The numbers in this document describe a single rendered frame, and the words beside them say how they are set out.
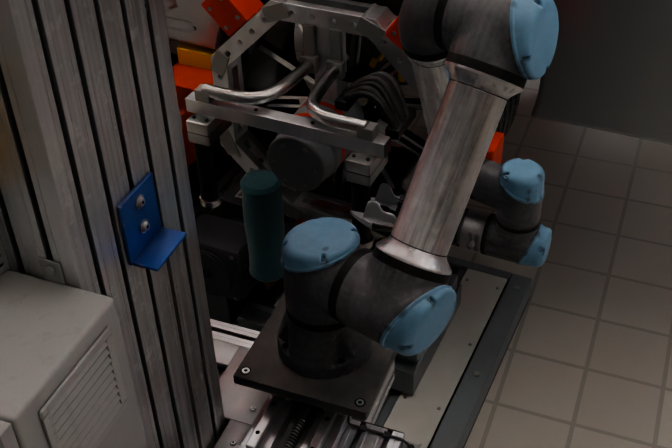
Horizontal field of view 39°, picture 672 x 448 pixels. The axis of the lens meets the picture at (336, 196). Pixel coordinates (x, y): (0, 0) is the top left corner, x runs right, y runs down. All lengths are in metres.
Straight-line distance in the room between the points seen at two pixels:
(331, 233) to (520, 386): 1.31
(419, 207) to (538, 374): 1.39
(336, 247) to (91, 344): 0.45
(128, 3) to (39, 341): 0.37
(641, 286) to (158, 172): 2.02
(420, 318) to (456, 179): 0.20
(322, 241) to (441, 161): 0.22
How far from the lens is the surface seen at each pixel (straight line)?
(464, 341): 2.61
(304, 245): 1.39
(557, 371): 2.68
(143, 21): 1.11
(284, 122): 1.79
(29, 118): 0.98
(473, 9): 1.32
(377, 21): 1.83
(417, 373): 2.43
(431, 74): 1.48
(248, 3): 1.99
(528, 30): 1.29
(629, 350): 2.78
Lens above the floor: 1.94
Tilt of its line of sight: 37 degrees down
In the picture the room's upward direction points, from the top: 2 degrees counter-clockwise
